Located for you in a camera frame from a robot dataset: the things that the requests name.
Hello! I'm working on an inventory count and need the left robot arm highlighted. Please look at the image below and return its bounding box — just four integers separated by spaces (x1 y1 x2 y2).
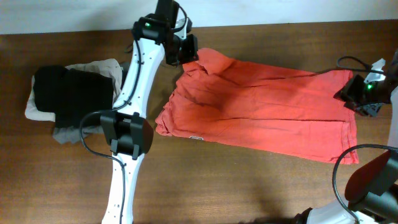
99 0 198 224

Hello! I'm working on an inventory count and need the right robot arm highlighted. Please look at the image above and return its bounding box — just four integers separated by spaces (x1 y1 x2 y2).
291 55 397 224

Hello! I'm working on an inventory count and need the red printed t-shirt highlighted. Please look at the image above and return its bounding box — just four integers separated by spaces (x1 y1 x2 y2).
155 48 359 164

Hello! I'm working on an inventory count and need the grey folded garment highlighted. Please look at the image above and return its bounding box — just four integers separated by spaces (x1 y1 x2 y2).
52 61 130 144

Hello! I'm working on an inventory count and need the beige folded garment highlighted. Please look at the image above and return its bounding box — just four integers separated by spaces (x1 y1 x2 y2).
25 58 122 122

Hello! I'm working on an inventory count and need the black folded garment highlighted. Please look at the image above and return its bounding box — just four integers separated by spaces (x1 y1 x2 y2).
33 65 114 128

